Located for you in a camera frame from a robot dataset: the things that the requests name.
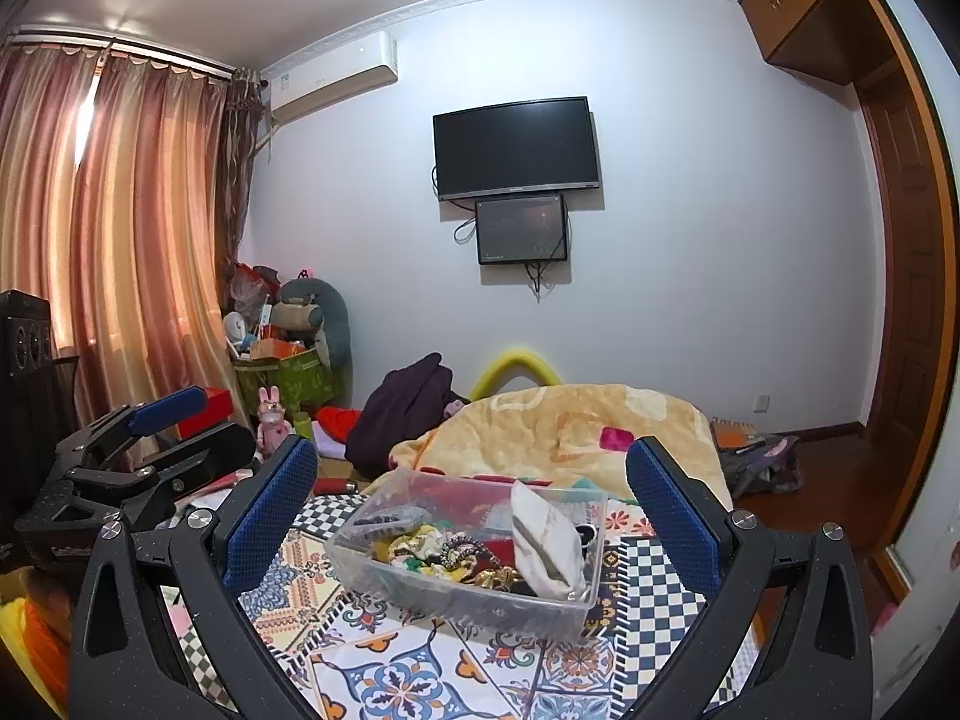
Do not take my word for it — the beige floral blanket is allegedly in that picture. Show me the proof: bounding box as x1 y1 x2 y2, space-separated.
388 384 732 511

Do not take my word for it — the pink bunny toy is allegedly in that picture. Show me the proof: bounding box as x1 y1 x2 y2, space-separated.
255 385 292 458

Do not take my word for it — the wooden overhead cabinet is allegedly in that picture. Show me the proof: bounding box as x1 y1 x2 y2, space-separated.
739 0 886 87

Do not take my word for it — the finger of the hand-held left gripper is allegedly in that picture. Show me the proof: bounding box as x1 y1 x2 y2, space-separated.
142 424 257 502
112 386 209 440

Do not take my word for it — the black wall television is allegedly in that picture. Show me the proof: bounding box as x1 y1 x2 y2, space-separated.
433 96 603 202

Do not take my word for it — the small black wall monitor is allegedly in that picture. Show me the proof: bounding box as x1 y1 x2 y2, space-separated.
474 193 567 266

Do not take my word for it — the clear plastic box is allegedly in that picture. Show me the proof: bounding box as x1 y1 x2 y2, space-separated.
324 467 608 642

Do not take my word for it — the green storage bin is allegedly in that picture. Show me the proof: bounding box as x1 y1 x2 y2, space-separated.
232 349 335 413

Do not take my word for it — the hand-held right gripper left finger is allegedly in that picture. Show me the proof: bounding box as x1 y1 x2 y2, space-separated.
67 435 320 720

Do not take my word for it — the white air conditioner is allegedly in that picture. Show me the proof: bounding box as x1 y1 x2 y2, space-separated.
262 30 398 125

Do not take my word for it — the yellow orange cloth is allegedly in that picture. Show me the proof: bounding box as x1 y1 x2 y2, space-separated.
0 577 72 715

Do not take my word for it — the pink orange curtain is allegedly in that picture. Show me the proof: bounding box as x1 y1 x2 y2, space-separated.
0 34 267 421

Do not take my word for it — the patterned bedsheet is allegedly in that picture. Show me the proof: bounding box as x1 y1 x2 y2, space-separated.
161 476 766 720

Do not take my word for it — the yellow printed scarf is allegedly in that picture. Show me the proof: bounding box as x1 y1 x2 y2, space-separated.
371 525 451 567

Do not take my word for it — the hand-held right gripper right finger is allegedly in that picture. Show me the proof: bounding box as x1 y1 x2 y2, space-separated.
626 435 875 720

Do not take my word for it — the red cloth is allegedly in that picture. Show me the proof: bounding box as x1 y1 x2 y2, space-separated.
315 406 368 445

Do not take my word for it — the red plastic bag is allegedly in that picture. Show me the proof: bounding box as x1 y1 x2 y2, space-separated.
229 262 282 310

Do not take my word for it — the dark purple clothing pile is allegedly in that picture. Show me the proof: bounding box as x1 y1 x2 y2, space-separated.
345 352 458 477

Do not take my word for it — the brown wooden door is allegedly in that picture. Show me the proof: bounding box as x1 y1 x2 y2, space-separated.
855 67 959 533

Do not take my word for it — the yellow foam tube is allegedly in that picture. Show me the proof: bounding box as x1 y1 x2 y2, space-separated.
469 349 563 402

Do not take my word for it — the black beaded hairband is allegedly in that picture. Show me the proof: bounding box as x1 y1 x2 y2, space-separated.
354 507 425 538

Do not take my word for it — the purple bag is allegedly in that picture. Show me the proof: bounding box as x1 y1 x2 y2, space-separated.
712 420 803 496

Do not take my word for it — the cream pouch with black trim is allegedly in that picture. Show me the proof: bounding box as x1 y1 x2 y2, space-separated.
510 480 591 601

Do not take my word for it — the grey plush toy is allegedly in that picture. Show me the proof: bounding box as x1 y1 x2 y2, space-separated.
271 277 352 372

